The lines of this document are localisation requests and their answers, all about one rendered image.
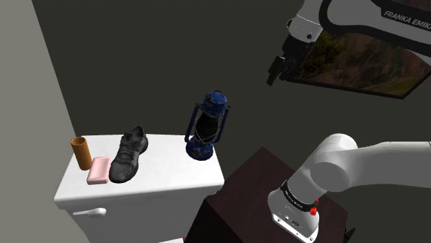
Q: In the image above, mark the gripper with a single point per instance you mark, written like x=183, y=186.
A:
x=293, y=50

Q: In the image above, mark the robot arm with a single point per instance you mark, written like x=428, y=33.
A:
x=340, y=165

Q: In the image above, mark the blue oil lantern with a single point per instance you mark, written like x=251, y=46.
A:
x=205, y=128

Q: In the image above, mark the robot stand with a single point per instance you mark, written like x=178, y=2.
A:
x=242, y=198

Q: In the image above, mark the white toilet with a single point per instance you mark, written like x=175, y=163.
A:
x=161, y=175

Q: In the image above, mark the black sneaker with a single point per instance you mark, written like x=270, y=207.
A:
x=129, y=156

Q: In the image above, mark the pink soap bar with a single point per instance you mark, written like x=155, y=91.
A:
x=99, y=170

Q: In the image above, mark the orange cylindrical cup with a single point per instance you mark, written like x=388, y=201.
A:
x=81, y=153

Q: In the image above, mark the framed landscape wall picture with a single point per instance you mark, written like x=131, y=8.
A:
x=360, y=64

